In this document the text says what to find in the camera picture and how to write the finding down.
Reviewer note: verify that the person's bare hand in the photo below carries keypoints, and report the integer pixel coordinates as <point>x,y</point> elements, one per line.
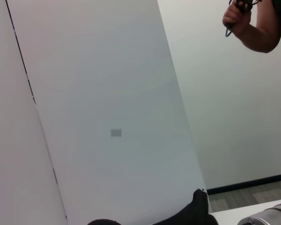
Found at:
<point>237,20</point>

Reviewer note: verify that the person's bare forearm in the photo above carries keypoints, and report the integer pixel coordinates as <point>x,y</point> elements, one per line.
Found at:
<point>264,32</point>

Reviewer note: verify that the dark wall baseboard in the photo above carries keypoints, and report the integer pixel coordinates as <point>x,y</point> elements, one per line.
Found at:
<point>248,184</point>

